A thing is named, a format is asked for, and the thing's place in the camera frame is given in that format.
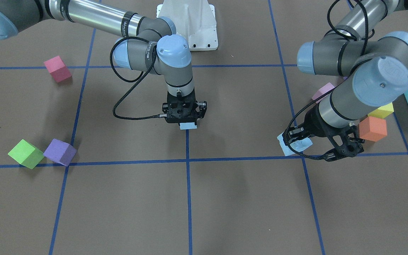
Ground near light pink foam block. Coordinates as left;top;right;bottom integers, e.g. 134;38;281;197
311;83;335;104

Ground near orange foam block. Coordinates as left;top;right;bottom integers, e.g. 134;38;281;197
358;116;387;142

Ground green foam block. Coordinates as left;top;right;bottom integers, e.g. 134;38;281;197
7;139;44;169

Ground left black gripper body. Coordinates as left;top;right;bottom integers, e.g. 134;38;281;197
295;106;335;137

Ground light blue foam block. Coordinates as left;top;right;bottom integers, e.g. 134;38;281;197
179;122;197;130
277;133;313;156

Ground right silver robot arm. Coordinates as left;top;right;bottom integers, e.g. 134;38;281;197
0;0;207;123

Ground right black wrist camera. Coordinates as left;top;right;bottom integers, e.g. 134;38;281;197
162;102;199;123

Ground yellow foam block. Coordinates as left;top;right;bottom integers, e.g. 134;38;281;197
367;103;395;119

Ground far magenta foam block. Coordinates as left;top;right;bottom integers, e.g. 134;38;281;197
44;56;72;83

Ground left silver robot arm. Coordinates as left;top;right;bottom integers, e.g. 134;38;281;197
282;0;408;159

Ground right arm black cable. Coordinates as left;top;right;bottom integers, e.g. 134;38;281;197
110;36;169;120

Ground far purple foam block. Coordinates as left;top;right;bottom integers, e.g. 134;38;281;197
43;138;77;166

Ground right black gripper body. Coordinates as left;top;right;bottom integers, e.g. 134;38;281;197
166;91;207;119

